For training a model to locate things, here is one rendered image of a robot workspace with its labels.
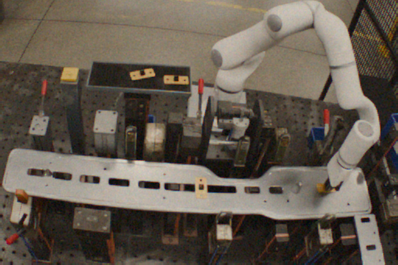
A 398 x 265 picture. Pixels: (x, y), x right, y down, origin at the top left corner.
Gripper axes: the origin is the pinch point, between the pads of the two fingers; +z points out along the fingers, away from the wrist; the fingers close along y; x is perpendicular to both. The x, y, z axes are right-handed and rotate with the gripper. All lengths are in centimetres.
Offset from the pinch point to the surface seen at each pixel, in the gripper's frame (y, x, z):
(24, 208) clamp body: 18, -104, -3
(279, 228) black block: 15.1, -20.5, 4.3
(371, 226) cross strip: 17.7, 17.6, 3.4
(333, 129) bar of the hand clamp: -15.5, -0.3, -12.6
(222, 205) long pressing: 6.5, -39.8, 3.3
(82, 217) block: 16, -85, 0
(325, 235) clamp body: 21.7, -6.1, -1.0
